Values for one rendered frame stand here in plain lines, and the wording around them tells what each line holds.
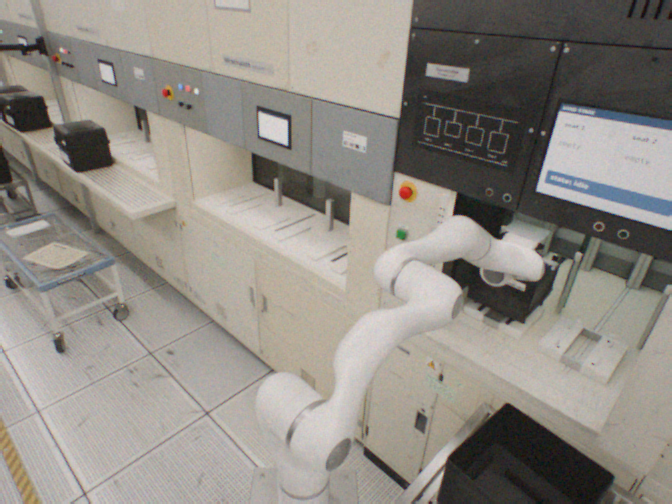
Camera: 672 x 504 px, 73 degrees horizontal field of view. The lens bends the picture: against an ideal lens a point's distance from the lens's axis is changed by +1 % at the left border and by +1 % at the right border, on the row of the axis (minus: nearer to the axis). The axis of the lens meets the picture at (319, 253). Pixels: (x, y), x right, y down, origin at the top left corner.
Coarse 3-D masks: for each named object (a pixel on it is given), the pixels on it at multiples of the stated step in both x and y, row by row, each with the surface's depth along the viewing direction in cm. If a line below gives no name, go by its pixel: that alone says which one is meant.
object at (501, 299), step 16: (512, 224) 152; (528, 224) 153; (480, 288) 158; (496, 288) 153; (512, 288) 149; (528, 288) 145; (544, 288) 152; (496, 304) 155; (512, 304) 151; (528, 304) 147; (512, 320) 157
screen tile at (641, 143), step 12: (636, 132) 93; (636, 144) 94; (648, 144) 93; (660, 144) 91; (648, 156) 93; (660, 156) 92; (624, 168) 97; (636, 168) 96; (648, 168) 94; (624, 180) 98; (636, 180) 96; (648, 180) 95; (660, 180) 93
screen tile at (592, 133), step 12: (564, 120) 102; (576, 120) 100; (564, 132) 103; (576, 132) 101; (588, 132) 99; (600, 132) 98; (600, 144) 99; (612, 144) 97; (552, 156) 106; (564, 156) 105; (576, 156) 103; (588, 156) 101; (600, 156) 99; (612, 156) 98; (576, 168) 104; (588, 168) 102; (600, 168) 100
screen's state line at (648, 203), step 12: (552, 180) 108; (564, 180) 106; (576, 180) 105; (588, 180) 103; (588, 192) 104; (600, 192) 102; (612, 192) 100; (624, 192) 99; (636, 192) 97; (624, 204) 99; (636, 204) 98; (648, 204) 96; (660, 204) 95
